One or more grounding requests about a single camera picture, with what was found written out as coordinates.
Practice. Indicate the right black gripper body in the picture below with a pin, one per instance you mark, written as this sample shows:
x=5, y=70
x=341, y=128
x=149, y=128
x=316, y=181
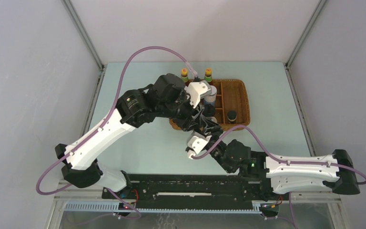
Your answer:
x=217, y=131

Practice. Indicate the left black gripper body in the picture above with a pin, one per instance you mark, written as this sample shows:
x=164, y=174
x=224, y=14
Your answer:
x=185, y=115

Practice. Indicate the black-lid white spice jar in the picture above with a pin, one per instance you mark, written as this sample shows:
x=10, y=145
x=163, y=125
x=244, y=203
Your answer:
x=209, y=110

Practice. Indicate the small black pepper jar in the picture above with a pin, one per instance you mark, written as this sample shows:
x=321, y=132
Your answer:
x=232, y=116

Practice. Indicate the silver-lid salt jar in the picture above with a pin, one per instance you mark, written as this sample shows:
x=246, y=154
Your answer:
x=211, y=98

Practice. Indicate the yellow-cap sauce bottle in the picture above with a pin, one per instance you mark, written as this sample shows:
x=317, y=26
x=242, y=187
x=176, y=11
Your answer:
x=208, y=75
x=184, y=75

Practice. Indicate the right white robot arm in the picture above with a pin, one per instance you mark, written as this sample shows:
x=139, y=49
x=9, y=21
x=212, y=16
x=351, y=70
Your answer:
x=284, y=174

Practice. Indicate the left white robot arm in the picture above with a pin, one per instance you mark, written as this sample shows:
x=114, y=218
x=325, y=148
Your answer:
x=169, y=97

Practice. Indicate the brown wicker divided basket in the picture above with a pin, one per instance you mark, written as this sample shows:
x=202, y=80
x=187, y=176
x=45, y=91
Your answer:
x=231, y=95

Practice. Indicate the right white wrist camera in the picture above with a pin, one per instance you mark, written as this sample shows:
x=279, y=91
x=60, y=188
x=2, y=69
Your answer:
x=196, y=142

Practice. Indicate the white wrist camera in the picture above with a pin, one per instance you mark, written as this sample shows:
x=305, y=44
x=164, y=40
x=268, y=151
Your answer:
x=196, y=142
x=197, y=91

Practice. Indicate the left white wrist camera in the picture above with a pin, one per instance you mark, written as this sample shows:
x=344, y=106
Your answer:
x=197, y=91

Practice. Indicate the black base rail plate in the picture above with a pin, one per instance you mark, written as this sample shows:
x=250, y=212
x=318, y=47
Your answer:
x=195, y=192

